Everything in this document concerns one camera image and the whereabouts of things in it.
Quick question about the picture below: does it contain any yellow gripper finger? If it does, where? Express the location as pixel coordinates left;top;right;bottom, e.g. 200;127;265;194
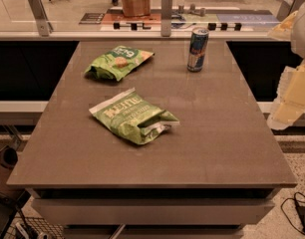
268;11;297;41
267;60;305;130

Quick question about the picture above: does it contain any blue silver redbull can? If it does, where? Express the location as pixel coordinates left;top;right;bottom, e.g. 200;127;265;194
187;27;209;72

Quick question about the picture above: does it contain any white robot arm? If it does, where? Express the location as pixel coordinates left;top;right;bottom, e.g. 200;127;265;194
267;2;305;130

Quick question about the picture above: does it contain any green kettle chips bag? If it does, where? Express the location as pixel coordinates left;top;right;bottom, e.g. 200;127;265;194
89;88;179;145

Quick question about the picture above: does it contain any green snack bag far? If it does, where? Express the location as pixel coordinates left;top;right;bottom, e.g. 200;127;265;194
85;46;153;82

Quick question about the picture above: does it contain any white drawer front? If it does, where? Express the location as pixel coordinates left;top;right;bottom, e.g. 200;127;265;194
32;198;274;225

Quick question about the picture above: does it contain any black round bin left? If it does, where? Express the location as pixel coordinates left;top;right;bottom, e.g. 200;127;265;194
0;146;18;169

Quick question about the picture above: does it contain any right metal glass post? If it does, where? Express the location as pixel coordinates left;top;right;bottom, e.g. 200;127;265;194
276;0;305;21

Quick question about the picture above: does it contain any metal glass post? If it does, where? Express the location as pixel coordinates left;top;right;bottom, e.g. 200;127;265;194
27;0;53;37
160;0;172;37
276;0;305;21

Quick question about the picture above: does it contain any black power adapter with cable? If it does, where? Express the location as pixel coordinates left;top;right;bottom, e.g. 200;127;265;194
280;192;305;236

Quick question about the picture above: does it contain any middle metal glass post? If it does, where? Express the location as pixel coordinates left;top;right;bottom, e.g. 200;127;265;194
160;0;172;37

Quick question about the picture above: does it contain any left metal glass post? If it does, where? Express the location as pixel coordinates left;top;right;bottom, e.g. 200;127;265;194
27;0;53;37

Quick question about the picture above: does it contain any wire basket lower left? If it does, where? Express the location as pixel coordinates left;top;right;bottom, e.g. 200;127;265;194
3;216;65;239

